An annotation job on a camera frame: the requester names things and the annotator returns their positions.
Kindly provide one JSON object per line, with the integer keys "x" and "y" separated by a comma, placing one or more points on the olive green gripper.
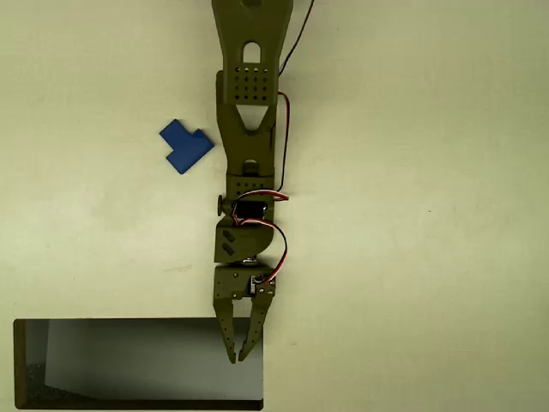
{"x": 233, "y": 285}

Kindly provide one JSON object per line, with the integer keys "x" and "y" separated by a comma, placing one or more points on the blue T-shaped block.
{"x": 186, "y": 148}

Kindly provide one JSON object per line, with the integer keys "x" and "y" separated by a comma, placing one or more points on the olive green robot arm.
{"x": 244, "y": 141}

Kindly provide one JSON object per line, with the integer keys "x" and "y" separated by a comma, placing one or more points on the dark rectangular bin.
{"x": 128, "y": 365}

